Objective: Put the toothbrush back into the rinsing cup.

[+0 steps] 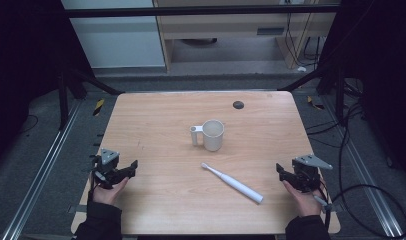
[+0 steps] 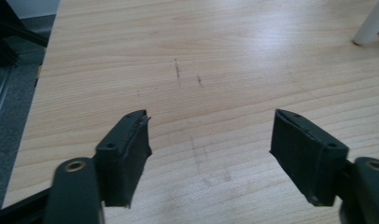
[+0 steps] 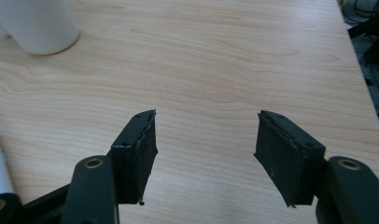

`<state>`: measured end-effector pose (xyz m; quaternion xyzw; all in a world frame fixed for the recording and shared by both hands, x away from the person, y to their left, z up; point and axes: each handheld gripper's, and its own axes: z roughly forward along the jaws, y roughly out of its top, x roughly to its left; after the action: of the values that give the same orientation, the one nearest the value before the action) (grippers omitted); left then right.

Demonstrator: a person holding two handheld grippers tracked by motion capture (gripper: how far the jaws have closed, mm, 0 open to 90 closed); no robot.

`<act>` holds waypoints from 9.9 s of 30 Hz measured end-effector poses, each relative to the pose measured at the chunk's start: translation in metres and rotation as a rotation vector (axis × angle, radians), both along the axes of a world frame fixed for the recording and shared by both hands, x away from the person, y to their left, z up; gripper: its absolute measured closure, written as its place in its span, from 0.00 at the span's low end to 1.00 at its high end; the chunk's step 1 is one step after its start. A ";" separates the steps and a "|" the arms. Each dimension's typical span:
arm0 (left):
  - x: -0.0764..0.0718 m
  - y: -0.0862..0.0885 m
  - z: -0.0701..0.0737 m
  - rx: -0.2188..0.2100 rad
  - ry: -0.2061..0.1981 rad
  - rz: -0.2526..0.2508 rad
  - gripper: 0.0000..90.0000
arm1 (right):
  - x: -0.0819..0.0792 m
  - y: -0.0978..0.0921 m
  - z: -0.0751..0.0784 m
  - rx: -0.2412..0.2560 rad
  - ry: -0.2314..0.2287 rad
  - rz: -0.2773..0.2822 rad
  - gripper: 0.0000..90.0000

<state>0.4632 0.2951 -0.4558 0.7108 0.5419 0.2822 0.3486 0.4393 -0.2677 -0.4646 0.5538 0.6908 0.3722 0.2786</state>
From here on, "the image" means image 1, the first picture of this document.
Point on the person's left hand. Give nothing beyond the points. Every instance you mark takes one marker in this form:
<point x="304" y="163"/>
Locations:
<point x="107" y="195"/>

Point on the small white floor object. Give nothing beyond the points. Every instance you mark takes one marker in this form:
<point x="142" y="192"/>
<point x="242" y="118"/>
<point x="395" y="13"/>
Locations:
<point x="301" y="69"/>

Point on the black horizontal frame bar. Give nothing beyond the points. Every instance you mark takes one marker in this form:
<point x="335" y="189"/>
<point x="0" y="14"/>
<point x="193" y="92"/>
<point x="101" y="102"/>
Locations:
<point x="191" y="11"/>

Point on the white cabinet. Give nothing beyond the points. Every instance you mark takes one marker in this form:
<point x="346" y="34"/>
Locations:
<point x="117" y="40"/>

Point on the dark round table grommet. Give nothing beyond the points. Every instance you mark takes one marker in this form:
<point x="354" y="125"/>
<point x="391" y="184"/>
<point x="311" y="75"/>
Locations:
<point x="238" y="105"/>

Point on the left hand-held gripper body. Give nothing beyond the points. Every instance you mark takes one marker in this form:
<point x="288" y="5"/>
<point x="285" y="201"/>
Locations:
<point x="107" y="159"/>

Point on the black metal stand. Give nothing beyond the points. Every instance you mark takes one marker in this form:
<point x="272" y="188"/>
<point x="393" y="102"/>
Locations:
<point x="63" y="96"/>
<point x="339" y="93"/>

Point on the metal floor rail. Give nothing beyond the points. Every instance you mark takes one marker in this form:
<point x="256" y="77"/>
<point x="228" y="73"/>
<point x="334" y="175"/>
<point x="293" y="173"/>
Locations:
<point x="41" y="176"/>
<point x="367" y="180"/>

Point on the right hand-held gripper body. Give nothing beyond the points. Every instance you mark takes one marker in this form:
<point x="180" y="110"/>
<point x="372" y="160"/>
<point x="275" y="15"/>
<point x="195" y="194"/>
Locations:
<point x="307" y="168"/>

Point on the person's right hand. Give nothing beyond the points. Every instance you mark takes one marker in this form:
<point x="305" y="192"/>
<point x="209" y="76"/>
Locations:
<point x="306" y="201"/>

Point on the yellow black tape strip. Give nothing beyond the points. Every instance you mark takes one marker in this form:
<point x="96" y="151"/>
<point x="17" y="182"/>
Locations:
<point x="314" y="103"/>
<point x="98" y="107"/>

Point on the black curtain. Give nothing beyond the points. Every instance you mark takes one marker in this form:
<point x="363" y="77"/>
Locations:
<point x="24" y="66"/>
<point x="381" y="50"/>

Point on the light wooden desk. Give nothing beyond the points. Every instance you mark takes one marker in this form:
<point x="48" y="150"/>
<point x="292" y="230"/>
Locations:
<point x="224" y="26"/>

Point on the white electric toothbrush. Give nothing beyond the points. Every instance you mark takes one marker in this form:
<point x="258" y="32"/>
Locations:
<point x="236" y="184"/>

